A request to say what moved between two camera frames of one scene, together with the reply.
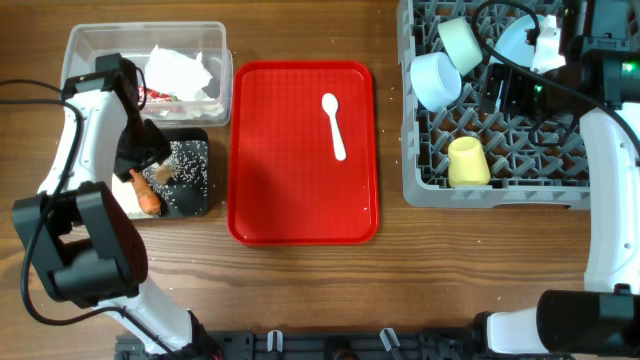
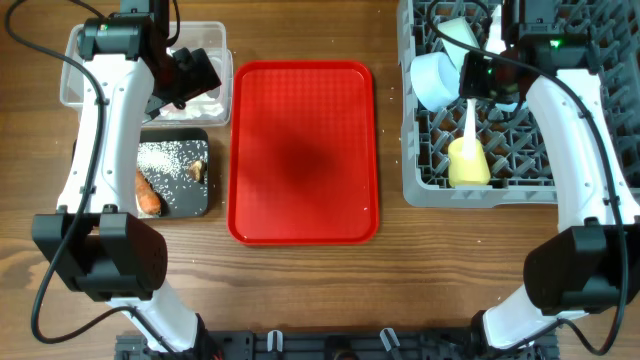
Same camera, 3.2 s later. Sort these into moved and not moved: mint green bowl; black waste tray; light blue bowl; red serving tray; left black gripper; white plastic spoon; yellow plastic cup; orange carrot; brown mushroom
Moved: brown mushroom; left black gripper; white plastic spoon
Not moved: black waste tray; red serving tray; orange carrot; mint green bowl; light blue bowl; yellow plastic cup
